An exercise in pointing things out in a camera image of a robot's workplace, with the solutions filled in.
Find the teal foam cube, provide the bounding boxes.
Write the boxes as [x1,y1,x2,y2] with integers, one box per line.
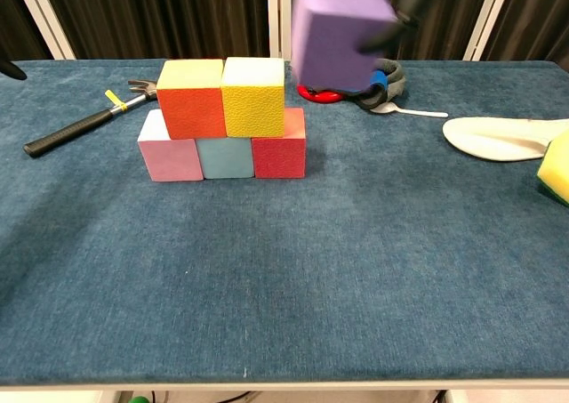
[196,136,255,180]

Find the black handled claw hammer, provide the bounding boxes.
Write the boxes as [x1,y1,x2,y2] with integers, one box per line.
[22,79,159,158]

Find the grey cloth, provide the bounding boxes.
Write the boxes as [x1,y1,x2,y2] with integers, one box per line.
[355,59,406,111]

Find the orange foam cube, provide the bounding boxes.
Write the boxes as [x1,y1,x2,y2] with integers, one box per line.
[156,59,228,141]

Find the blue fabric table cover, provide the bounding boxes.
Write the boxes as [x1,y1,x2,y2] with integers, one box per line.
[0,59,569,386]

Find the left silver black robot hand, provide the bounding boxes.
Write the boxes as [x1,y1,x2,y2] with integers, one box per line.
[0,58,28,82]

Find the yellow green sponge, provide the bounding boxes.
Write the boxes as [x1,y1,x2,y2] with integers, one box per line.
[536,129,569,207]

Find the white partition post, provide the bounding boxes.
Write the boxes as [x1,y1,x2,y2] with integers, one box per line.
[12,0,76,60]
[461,0,512,61]
[266,0,294,60]

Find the red foam cube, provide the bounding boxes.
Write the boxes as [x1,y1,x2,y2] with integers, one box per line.
[251,107,308,180]

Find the yellow foam cube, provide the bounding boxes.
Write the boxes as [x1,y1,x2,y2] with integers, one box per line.
[220,56,286,138]

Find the white shoe insole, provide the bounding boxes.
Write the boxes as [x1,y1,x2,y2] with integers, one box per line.
[442,116,569,162]

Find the pink foam cube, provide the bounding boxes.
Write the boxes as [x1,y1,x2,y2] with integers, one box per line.
[137,108,204,182]

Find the white plastic spoon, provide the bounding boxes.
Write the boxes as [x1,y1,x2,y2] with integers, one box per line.
[369,101,449,118]

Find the purple foam cube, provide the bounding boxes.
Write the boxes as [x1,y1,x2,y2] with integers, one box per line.
[291,0,399,93]

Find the red disc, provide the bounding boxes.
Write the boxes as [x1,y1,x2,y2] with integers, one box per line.
[296,84,346,105]

